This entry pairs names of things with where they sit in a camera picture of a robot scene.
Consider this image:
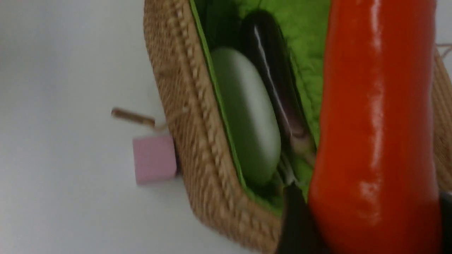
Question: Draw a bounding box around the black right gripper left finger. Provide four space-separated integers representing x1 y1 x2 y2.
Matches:
275 183 329 254

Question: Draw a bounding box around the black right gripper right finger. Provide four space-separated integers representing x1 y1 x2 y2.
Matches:
439 191 452 254

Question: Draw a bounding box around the white toy radish with leaves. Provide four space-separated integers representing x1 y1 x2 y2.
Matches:
211 47 289 198

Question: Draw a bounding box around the purple toy eggplant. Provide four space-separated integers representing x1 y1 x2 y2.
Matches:
239 9 315 166

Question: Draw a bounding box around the pink foam cube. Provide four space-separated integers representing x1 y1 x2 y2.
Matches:
132 134 177 185

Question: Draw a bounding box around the woven rattan basket green lining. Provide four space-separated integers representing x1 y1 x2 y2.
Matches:
143 0 451 254

